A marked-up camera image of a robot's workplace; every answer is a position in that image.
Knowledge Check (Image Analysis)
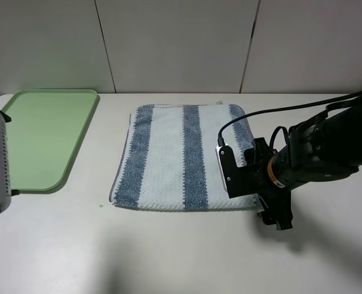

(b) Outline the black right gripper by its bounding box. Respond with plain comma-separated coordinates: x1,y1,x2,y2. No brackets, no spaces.
235,138,293,231

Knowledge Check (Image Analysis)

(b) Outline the blue white striped towel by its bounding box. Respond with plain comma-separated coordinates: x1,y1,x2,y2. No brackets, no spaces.
109,104,260,211

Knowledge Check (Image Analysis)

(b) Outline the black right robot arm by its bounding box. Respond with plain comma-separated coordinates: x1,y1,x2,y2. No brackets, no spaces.
228,94,362,230

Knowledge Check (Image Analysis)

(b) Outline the green plastic tray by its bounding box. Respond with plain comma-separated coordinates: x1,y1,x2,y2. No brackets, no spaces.
2,89,100,194

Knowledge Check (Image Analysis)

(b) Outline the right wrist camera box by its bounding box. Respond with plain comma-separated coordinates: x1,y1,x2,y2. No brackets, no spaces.
216,145,241,198

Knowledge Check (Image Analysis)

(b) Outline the black right camera cable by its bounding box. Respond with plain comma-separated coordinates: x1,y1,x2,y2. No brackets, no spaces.
217,86,362,148

